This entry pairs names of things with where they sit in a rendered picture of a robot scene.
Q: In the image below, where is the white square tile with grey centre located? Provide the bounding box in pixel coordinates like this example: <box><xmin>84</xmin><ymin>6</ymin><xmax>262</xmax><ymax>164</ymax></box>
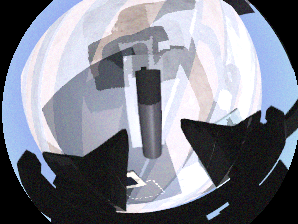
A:
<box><xmin>126</xmin><ymin>171</ymin><xmax>146</xmax><ymax>188</ymax></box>

